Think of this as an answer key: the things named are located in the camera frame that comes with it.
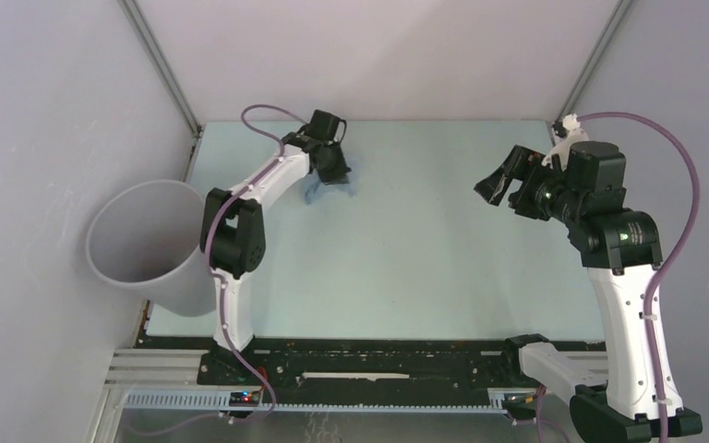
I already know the left controller board with leds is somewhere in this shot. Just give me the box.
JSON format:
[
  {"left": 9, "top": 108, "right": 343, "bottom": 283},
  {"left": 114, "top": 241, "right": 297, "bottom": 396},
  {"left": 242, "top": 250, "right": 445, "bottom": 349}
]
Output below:
[{"left": 228, "top": 390, "right": 261, "bottom": 408}]

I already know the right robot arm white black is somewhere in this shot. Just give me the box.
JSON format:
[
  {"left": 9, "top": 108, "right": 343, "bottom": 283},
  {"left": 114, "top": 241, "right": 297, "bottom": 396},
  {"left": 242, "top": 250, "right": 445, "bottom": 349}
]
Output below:
[{"left": 475, "top": 141, "right": 703, "bottom": 442}]

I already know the light blue plastic trash bag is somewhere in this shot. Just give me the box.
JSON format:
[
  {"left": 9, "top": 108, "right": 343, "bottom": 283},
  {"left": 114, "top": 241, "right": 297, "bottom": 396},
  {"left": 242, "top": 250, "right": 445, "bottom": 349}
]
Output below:
[{"left": 299, "top": 157, "right": 361, "bottom": 205}]

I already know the left corner aluminium post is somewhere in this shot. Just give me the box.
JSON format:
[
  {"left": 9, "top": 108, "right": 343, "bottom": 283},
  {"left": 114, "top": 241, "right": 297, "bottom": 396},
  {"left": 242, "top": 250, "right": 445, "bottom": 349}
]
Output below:
[{"left": 117, "top": 0, "right": 202, "bottom": 138}]

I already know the right corner aluminium post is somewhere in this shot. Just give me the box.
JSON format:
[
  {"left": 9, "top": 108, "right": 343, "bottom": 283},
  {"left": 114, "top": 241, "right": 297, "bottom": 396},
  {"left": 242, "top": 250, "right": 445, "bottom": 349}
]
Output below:
[{"left": 556, "top": 0, "right": 636, "bottom": 120}]

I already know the grey cylindrical trash bin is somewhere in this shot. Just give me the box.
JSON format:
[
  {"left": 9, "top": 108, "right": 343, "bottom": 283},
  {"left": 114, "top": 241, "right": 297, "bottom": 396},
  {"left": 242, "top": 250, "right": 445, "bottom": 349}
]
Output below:
[{"left": 85, "top": 179, "right": 216, "bottom": 317}]

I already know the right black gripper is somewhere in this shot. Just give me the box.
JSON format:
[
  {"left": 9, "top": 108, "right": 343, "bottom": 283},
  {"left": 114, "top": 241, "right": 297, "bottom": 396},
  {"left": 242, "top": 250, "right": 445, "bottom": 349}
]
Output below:
[{"left": 474, "top": 143, "right": 583, "bottom": 224}]

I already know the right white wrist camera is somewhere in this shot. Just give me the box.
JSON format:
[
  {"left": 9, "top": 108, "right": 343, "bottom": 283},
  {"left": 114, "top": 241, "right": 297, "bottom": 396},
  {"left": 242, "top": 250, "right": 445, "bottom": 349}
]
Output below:
[{"left": 542, "top": 114, "right": 589, "bottom": 171}]

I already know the corner aluminium post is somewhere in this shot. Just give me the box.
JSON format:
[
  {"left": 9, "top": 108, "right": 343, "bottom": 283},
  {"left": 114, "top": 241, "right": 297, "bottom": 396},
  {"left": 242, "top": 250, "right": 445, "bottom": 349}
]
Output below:
[
  {"left": 117, "top": 0, "right": 202, "bottom": 138},
  {"left": 556, "top": 0, "right": 636, "bottom": 120}
]

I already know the right controller board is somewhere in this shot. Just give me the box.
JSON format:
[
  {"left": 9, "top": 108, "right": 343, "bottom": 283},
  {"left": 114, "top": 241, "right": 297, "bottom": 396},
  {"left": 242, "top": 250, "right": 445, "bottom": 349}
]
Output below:
[{"left": 502, "top": 392, "right": 540, "bottom": 422}]

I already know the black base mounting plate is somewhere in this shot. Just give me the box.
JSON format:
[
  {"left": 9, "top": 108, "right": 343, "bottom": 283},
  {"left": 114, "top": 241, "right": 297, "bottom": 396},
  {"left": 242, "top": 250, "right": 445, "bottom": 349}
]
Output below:
[{"left": 135, "top": 334, "right": 607, "bottom": 407}]

